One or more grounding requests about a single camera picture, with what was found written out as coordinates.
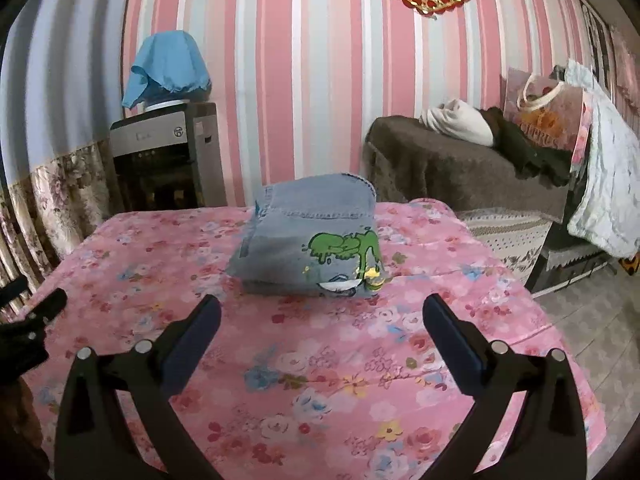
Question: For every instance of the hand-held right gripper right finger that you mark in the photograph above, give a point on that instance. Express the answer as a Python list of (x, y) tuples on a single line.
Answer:
[(452, 345)]

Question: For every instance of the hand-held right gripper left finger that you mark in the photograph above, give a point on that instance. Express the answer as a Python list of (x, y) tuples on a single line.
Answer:
[(192, 345)]

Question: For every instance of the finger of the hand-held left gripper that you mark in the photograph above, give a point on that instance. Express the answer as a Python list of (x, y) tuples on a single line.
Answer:
[(12, 292), (50, 305)]

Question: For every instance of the denim jeans green print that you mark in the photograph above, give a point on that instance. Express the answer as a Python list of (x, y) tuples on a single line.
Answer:
[(300, 220)]

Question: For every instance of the dark clothes pile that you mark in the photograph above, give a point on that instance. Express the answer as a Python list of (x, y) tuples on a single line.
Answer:
[(530, 155)]

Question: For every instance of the floral curtain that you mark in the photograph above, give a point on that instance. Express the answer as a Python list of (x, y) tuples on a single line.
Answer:
[(50, 200)]

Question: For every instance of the white lace furniture cover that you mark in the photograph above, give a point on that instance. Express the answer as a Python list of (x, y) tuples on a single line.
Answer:
[(510, 240)]

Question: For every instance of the pink floral bed sheet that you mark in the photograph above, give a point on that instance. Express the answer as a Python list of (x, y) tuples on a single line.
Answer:
[(325, 385)]

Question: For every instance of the dark cabinet with lace trim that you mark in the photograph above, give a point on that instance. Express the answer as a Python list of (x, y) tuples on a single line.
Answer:
[(570, 265)]

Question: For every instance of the brown blanket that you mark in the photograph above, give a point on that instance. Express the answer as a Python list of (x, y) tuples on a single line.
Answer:
[(425, 170)]

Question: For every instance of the silver water dispenser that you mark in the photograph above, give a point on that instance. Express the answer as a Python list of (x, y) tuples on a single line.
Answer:
[(165, 135)]

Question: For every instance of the white quilt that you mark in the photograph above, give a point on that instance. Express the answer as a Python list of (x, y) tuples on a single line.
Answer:
[(605, 185)]

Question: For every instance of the white bundled cloth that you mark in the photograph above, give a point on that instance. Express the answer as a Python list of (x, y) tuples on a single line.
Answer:
[(460, 120)]

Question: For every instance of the pink paper shopping bag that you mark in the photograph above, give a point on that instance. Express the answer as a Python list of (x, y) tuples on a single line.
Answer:
[(545, 115)]

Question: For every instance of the blue cloth cover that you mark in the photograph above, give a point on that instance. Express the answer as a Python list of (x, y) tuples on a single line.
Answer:
[(165, 65)]

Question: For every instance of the wall poster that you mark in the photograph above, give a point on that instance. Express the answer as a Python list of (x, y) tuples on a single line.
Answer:
[(597, 45)]

